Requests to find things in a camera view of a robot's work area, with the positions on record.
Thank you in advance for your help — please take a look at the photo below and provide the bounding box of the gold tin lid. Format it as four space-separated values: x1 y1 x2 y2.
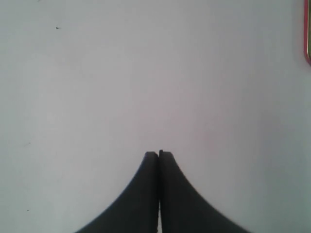
304 0 311 65

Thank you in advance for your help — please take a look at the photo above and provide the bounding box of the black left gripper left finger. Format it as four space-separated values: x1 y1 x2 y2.
78 152 158 233

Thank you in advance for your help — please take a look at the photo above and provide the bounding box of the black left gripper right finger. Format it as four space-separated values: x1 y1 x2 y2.
159 150 247 233

